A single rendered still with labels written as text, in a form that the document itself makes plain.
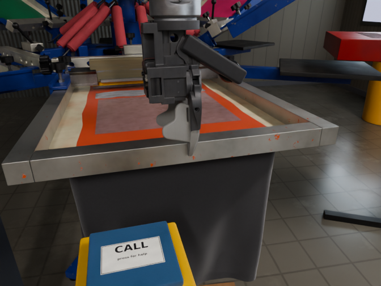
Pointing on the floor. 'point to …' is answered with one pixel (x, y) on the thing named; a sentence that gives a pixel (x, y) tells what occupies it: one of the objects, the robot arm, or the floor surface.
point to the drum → (373, 100)
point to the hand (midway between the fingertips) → (190, 143)
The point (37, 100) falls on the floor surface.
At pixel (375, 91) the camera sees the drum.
